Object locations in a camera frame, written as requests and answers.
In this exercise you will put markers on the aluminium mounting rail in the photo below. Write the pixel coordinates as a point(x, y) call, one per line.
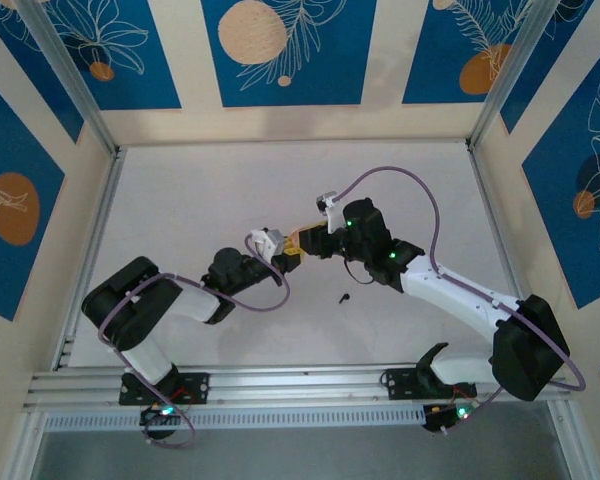
point(305, 387)

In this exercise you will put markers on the aluminium side rail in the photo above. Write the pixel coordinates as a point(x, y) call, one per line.
point(105, 200)
point(485, 200)

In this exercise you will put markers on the aluminium frame post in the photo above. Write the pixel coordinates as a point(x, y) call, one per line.
point(512, 65)
point(65, 65)

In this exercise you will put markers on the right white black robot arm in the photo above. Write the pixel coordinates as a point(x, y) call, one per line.
point(455, 295)

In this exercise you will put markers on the black controller board with LED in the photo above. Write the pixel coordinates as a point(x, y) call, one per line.
point(155, 415)
point(437, 417)

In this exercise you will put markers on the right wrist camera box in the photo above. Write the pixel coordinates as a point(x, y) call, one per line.
point(332, 215)

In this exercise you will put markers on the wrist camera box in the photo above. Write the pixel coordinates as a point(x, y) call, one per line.
point(270, 242)
point(332, 215)

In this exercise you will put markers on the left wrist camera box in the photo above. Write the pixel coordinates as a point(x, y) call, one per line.
point(270, 242)

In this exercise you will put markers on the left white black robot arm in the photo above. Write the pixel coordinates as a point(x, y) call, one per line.
point(195, 305)

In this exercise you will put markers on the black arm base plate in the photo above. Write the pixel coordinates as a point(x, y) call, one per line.
point(400, 385)
point(195, 387)

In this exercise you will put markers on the small black screw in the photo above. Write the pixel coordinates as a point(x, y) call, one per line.
point(343, 298)

